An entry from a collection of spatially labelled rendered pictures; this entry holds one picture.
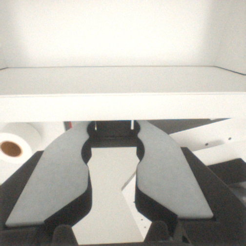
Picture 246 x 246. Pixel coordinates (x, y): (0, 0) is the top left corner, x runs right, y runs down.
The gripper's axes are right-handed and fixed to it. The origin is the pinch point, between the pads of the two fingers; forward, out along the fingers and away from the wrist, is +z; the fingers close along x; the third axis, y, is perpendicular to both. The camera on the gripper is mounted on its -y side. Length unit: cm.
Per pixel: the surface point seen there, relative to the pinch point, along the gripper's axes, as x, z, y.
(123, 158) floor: 5, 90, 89
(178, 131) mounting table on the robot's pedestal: 12.9, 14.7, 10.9
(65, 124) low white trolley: -10.0, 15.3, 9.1
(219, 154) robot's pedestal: 23.7, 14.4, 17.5
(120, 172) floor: 2, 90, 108
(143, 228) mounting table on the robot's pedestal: 8, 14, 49
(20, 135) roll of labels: -16.2, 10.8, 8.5
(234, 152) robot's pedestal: 27.1, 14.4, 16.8
